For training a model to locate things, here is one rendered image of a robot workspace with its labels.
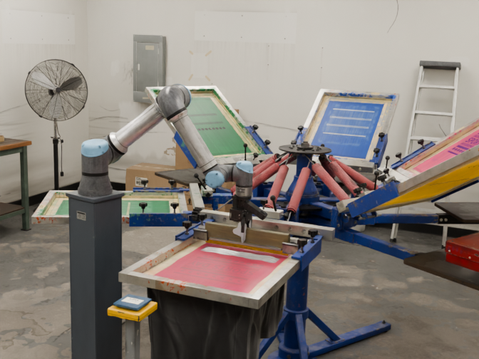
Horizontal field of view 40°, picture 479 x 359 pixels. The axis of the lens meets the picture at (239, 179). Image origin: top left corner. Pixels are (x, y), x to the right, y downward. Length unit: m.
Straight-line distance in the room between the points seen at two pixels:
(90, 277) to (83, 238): 0.17
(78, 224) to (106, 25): 5.39
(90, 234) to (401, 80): 4.55
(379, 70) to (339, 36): 0.55
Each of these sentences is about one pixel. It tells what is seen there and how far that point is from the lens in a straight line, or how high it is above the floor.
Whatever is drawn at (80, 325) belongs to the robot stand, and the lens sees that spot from 3.14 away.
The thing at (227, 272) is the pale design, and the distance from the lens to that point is 2.70.
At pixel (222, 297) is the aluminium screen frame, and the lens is 2.41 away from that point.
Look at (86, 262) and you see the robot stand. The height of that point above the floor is 0.90.
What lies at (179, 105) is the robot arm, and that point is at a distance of 2.77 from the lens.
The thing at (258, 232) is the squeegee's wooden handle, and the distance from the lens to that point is 2.93.
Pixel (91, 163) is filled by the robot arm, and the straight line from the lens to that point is 2.90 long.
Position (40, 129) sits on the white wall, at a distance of 7.68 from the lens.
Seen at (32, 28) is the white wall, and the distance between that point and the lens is 7.54.
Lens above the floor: 1.88
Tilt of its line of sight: 12 degrees down
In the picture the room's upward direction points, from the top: 2 degrees clockwise
